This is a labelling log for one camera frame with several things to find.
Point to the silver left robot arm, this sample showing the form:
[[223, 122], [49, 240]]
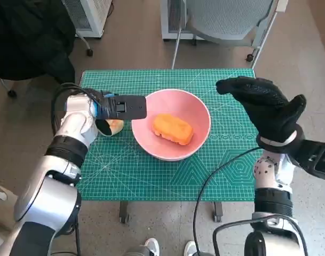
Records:
[[50, 192]]

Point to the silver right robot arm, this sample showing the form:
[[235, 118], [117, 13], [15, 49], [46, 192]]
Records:
[[269, 173]]

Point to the white shoe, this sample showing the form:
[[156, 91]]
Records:
[[152, 246], [190, 249]]

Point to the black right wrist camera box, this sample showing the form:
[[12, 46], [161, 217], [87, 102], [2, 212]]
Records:
[[311, 157]]

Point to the green cutting mat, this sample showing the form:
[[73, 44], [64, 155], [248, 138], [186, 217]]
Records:
[[125, 173]]

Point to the grey mesh office chair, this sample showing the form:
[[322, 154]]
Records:
[[226, 18]]

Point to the round toy bread bun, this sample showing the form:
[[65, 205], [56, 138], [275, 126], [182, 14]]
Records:
[[117, 126]]

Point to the rectangular toy bread loaf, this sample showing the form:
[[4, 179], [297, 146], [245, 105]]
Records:
[[173, 128]]

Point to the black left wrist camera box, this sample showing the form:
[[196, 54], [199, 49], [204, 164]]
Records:
[[130, 106]]

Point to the person in beige trousers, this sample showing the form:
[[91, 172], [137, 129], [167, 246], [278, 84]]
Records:
[[2, 202]]

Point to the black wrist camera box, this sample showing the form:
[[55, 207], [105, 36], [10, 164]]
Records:
[[311, 157], [130, 106]]

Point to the white cabinet with vent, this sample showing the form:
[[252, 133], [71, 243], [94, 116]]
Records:
[[169, 26]]

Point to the white appliance with grille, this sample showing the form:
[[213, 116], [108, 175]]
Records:
[[95, 16]]

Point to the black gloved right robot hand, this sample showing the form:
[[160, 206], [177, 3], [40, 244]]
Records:
[[266, 112]]

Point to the pink bowl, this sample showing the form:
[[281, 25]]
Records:
[[199, 117]]

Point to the black table foot with caster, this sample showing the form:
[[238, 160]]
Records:
[[218, 210], [124, 212]]

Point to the grey swivel chair base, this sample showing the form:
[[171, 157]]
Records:
[[89, 52]]

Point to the grey trouser leg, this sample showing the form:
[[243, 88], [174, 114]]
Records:
[[136, 252]]

